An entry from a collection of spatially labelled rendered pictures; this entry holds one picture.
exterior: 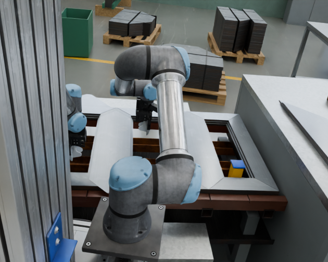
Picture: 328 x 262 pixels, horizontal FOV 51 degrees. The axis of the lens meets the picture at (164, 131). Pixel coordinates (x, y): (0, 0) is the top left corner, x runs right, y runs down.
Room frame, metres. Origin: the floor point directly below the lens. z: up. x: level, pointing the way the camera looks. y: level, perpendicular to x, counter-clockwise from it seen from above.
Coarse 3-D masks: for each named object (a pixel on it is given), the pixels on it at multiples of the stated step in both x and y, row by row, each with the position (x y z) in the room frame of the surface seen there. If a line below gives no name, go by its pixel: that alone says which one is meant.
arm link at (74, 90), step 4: (68, 84) 1.27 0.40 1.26; (72, 84) 1.28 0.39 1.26; (68, 88) 1.23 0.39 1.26; (72, 88) 1.24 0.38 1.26; (76, 88) 1.24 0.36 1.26; (80, 88) 1.26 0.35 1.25; (72, 92) 1.22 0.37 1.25; (76, 92) 1.23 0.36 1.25; (80, 92) 1.25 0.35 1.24; (72, 96) 1.22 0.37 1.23; (76, 96) 1.23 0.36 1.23; (80, 96) 1.24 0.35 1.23; (76, 100) 1.23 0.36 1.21; (80, 100) 1.25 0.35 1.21; (76, 104) 1.23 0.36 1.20; (80, 104) 1.24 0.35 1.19; (80, 108) 1.24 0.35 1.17
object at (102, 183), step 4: (92, 180) 1.18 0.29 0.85; (96, 180) 1.18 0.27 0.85; (100, 180) 1.19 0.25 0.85; (104, 180) 1.19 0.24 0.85; (108, 180) 1.19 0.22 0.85; (96, 184) 1.16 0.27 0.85; (100, 184) 1.16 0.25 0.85; (104, 184) 1.17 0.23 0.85; (108, 184) 1.17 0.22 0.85; (104, 188) 1.14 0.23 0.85; (108, 188) 1.14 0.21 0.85
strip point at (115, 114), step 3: (114, 111) 1.84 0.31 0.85; (117, 111) 1.84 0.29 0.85; (108, 114) 1.79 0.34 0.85; (111, 114) 1.80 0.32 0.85; (114, 114) 1.80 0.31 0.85; (117, 114) 1.80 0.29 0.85; (120, 114) 1.81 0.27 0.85; (108, 117) 1.75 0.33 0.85; (111, 117) 1.76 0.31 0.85; (114, 117) 1.76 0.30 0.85; (117, 117) 1.77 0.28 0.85; (120, 117) 1.77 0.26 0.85; (123, 117) 1.77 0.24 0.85; (126, 117) 1.78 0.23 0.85
